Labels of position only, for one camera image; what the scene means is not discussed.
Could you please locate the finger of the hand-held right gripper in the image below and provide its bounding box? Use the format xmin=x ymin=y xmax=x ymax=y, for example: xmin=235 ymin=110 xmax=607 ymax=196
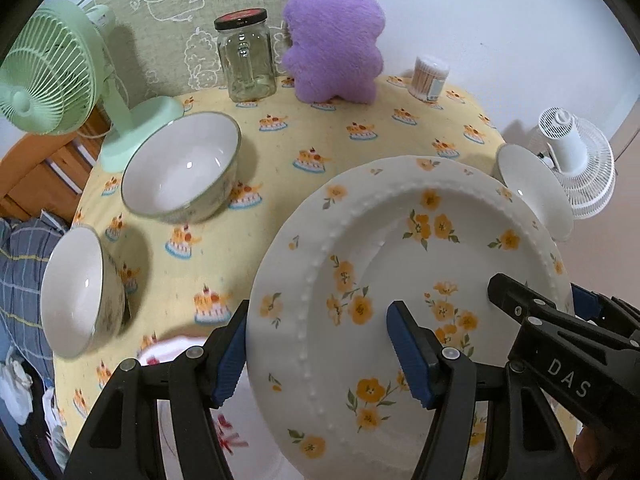
xmin=487 ymin=273 xmax=640 ymax=361
xmin=571 ymin=285 xmax=640 ymax=340

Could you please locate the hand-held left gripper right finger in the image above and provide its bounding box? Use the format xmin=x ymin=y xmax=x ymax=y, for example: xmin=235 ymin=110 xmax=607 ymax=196
xmin=385 ymin=300 xmax=583 ymax=480

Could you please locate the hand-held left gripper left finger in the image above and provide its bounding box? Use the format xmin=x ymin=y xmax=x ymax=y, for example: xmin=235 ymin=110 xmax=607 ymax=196
xmin=64 ymin=300 xmax=251 ymax=480

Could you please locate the red flower white plate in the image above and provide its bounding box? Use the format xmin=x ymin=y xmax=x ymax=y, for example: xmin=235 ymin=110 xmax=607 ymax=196
xmin=137 ymin=335 xmax=281 ymax=480

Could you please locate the yellow flower ceramic plate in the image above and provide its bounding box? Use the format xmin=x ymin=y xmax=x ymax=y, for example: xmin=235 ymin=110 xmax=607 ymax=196
xmin=245 ymin=155 xmax=576 ymax=480

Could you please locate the white floral ceramic bowl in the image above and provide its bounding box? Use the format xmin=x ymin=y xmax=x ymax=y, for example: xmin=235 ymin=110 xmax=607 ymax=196
xmin=40 ymin=225 xmax=127 ymax=359
xmin=495 ymin=144 xmax=574 ymax=241

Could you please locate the large white floral bowl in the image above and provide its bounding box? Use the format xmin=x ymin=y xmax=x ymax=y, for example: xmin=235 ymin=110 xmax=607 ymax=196
xmin=121 ymin=111 xmax=242 ymax=225

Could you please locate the white desk fan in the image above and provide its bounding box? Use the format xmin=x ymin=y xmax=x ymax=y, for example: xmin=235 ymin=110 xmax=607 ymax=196
xmin=537 ymin=106 xmax=616 ymax=220

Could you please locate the beige wooden door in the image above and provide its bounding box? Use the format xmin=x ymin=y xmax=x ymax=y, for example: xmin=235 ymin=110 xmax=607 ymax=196
xmin=607 ymin=110 xmax=640 ymax=161

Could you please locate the white crumpled cloth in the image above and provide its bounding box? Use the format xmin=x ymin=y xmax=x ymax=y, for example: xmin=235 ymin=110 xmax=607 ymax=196
xmin=0 ymin=355 xmax=32 ymax=426

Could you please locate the cotton swab container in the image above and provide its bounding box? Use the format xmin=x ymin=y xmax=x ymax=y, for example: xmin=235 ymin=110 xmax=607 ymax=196
xmin=410 ymin=55 xmax=450 ymax=101

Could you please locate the yellow cake print tablecloth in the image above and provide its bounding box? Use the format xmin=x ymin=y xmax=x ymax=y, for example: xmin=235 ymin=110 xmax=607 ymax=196
xmin=52 ymin=74 xmax=571 ymax=480

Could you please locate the glass jar with black lid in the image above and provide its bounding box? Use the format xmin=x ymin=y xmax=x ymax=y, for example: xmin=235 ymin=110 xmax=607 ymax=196
xmin=214 ymin=8 xmax=277 ymax=102

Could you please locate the purple plush toy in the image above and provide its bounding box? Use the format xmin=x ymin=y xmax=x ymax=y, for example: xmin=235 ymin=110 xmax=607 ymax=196
xmin=280 ymin=0 xmax=386 ymax=105

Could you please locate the green desk fan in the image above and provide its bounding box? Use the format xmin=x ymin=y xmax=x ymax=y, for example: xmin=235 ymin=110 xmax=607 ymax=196
xmin=0 ymin=1 xmax=185 ymax=173

